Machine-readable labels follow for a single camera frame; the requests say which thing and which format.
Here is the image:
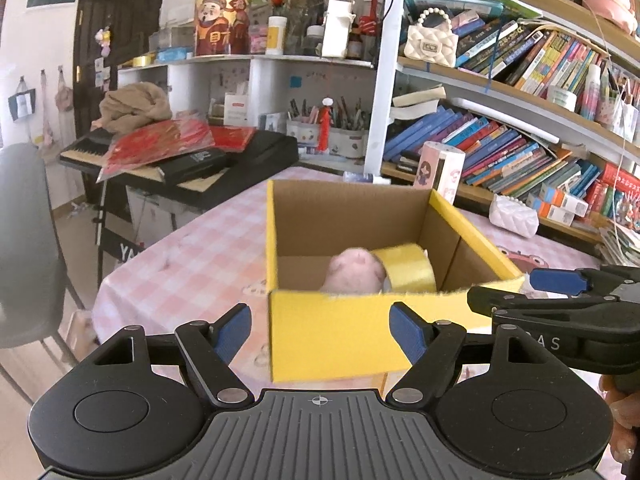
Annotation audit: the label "yellow cardboard box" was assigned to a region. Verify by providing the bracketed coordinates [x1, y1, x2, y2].
[265, 179, 526, 385]

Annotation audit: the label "cream quilted handbag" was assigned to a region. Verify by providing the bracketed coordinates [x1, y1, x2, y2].
[406, 7, 460, 68]

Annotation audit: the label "white round jar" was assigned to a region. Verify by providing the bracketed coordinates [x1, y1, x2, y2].
[547, 85, 578, 112]

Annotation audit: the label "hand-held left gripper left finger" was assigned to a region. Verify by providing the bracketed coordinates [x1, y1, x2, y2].
[82, 302, 253, 408]

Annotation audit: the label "flat black box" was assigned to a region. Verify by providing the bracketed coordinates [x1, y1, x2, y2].
[159, 147, 230, 186]

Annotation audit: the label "white corner shelf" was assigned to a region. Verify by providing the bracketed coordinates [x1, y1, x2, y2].
[117, 52, 376, 161]

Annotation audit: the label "red boxed book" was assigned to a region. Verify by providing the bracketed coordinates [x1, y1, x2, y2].
[597, 162, 640, 198]

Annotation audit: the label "white bookshelf frame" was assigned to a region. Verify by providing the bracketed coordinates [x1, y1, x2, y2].
[364, 0, 640, 246]

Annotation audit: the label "pens and glue bottles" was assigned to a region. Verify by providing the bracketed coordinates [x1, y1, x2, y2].
[582, 62, 626, 121]

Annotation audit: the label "black electric keyboard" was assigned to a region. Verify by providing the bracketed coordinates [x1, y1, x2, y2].
[59, 127, 300, 211]

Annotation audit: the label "clear glass jar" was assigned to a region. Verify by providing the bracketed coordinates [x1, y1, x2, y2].
[302, 25, 323, 56]

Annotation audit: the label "white quilted pouch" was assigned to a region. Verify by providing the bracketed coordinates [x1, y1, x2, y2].
[489, 194, 540, 238]

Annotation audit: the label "black keyboard stand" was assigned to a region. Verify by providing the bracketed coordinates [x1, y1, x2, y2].
[92, 180, 181, 273]

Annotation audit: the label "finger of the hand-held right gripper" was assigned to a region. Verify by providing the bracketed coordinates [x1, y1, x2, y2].
[529, 265, 640, 306]
[466, 285, 621, 328]

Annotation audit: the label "yellow tape roll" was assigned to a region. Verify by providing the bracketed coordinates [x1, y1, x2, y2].
[372, 242, 438, 292]

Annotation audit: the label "pink hanging pouch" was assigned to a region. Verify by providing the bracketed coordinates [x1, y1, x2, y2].
[55, 67, 73, 113]

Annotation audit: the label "white paper carton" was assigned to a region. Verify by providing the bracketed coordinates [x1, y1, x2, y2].
[321, 0, 355, 58]

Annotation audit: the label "white pen holder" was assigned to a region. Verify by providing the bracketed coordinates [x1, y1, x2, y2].
[327, 96, 371, 159]
[286, 97, 321, 150]

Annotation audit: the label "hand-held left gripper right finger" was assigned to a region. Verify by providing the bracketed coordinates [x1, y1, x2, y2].
[385, 301, 566, 406]

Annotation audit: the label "red envelope pack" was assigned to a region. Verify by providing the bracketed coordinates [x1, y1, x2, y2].
[210, 127, 257, 153]

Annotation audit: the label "stack of papers and notebooks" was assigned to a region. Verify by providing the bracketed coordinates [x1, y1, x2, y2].
[597, 225, 640, 266]

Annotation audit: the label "acrylic character stands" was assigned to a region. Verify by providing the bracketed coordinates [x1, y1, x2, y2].
[607, 195, 640, 231]

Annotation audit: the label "white box red label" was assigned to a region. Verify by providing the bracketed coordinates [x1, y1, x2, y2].
[223, 91, 250, 127]

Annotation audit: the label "row of colourful books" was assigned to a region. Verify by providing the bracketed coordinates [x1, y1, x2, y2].
[450, 7, 608, 98]
[382, 105, 603, 198]

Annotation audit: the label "orange and white box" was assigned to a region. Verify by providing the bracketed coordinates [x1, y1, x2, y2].
[525, 195, 576, 226]
[540, 184, 590, 213]

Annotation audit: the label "person's right hand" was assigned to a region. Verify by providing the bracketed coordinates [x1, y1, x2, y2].
[597, 374, 640, 466]

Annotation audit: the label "white bottle yellow label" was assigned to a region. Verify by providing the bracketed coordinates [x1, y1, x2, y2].
[265, 15, 288, 56]

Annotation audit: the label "white light bar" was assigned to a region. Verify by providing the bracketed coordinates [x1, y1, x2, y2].
[447, 96, 561, 145]

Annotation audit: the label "pink plush pig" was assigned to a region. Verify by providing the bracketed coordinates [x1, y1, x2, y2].
[320, 246, 388, 295]

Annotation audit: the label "black door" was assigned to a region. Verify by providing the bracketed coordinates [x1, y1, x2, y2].
[72, 0, 171, 206]

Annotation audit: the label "brown cloth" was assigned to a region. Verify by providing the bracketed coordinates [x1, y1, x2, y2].
[99, 81, 173, 135]

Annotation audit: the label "red figure lantern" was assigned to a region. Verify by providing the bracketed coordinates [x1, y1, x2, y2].
[194, 0, 251, 57]

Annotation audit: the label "pink printed carton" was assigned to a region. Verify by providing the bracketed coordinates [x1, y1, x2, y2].
[413, 141, 467, 206]

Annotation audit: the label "grey chair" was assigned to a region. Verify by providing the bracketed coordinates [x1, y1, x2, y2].
[0, 142, 83, 391]

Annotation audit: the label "red glitter paper pack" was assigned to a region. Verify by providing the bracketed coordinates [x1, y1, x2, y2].
[96, 119, 216, 183]

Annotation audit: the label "clear storage box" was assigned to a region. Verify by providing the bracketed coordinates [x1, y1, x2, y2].
[150, 25, 196, 51]

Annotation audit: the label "pink printed tablecloth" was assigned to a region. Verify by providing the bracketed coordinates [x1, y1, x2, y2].
[92, 164, 608, 396]

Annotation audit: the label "white tote bag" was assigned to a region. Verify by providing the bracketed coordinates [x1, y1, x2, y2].
[7, 77, 38, 123]

